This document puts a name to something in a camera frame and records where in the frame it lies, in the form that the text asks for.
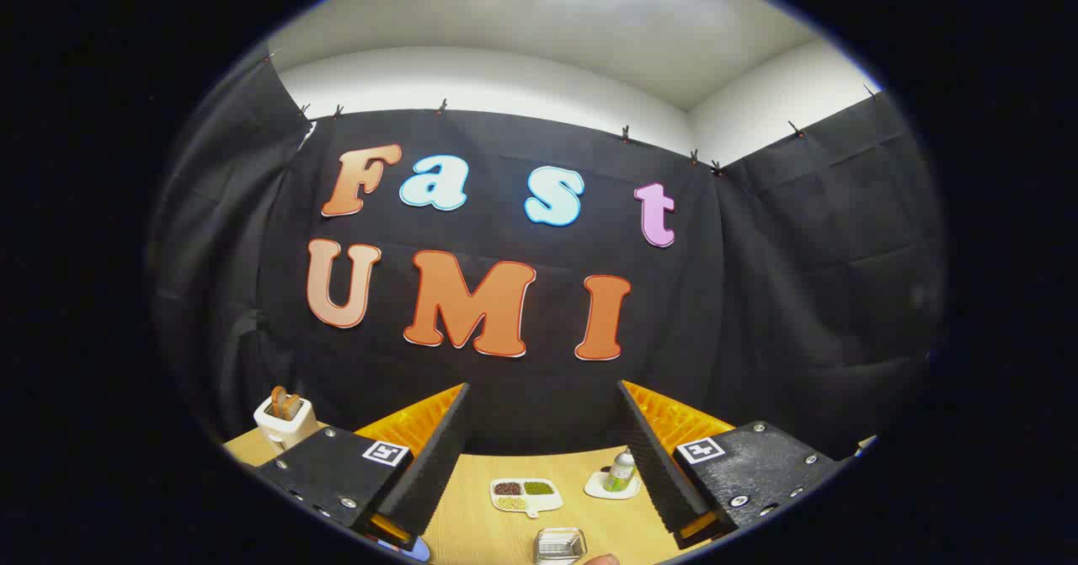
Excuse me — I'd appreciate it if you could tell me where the white toaster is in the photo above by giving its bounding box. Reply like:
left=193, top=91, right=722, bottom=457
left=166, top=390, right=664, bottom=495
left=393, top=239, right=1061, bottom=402
left=254, top=392, right=319, bottom=452

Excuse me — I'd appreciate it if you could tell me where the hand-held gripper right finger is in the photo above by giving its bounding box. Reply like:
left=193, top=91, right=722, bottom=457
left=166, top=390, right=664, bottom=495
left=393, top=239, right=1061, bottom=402
left=617, top=380, right=847, bottom=551

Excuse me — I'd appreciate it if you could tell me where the blue plate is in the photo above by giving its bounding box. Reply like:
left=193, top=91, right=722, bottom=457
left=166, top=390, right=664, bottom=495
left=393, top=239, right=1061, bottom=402
left=376, top=536, right=431, bottom=562

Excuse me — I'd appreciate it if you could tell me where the white square coaster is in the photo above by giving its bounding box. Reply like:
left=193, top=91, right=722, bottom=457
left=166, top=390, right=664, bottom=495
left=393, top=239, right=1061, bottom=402
left=584, top=469, right=643, bottom=500

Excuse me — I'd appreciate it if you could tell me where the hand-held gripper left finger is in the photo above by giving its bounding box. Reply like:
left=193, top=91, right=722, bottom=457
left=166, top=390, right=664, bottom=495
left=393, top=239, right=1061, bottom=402
left=253, top=382, right=471, bottom=551

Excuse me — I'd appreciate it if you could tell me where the metal wire basket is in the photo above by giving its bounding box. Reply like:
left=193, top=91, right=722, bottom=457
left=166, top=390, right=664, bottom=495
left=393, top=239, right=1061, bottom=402
left=533, top=527, right=588, bottom=565

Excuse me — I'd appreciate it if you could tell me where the white divided dish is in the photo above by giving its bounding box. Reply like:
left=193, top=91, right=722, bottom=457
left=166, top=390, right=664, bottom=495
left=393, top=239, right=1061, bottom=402
left=490, top=478, right=564, bottom=520

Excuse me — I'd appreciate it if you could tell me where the green label metal bottle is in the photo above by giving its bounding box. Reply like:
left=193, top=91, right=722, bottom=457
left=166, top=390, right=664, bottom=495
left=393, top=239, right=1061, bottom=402
left=603, top=450, right=638, bottom=493

